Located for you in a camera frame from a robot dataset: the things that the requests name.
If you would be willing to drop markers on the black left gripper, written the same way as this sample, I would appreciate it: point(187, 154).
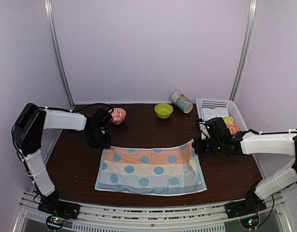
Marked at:
point(106, 144)

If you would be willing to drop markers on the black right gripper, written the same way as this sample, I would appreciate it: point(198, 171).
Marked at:
point(199, 149)

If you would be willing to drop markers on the orange bunny towel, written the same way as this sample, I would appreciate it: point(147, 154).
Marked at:
point(233, 127)

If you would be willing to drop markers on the white perforated plastic basket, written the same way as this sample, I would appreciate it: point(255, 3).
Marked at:
point(231, 107)

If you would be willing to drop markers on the blue mickey dotted towel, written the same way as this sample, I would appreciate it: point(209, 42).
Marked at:
point(173, 171)

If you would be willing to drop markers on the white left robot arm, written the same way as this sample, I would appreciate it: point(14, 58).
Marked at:
point(27, 134)

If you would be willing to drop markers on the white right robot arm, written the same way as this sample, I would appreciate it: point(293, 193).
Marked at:
point(280, 147)

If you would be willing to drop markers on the rolled green yellow towel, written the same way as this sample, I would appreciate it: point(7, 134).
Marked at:
point(228, 120)

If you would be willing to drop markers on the red patterned ceramic bowl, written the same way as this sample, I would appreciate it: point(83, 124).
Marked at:
point(118, 115)

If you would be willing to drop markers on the light blue folded towel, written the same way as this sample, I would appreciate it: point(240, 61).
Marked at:
point(207, 113)

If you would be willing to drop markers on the tall illustrated ceramic cup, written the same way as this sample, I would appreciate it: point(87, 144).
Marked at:
point(180, 100)

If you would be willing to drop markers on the green plastic bowl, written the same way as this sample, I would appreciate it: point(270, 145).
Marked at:
point(163, 110)

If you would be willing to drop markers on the right circuit board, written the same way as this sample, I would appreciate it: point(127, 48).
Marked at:
point(250, 223)

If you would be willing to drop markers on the circuit board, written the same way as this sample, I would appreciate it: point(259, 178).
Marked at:
point(54, 223)
point(250, 223)

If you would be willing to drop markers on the left circuit board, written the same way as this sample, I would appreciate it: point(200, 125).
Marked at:
point(54, 223)

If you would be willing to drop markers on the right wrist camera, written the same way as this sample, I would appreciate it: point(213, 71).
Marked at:
point(202, 128)

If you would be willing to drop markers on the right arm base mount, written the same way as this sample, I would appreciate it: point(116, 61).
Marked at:
point(250, 205)

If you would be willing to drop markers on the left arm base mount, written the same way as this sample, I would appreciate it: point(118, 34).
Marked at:
point(54, 206)

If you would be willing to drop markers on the front aluminium rail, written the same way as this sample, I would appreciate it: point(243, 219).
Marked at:
point(194, 218)

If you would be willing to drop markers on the left aluminium frame post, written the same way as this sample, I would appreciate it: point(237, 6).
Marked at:
point(57, 53)

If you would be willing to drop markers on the aluminium frame post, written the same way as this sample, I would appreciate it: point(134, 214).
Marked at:
point(57, 53)
point(247, 43)

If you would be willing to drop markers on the right aluminium frame post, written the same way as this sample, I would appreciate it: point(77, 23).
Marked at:
point(247, 43)

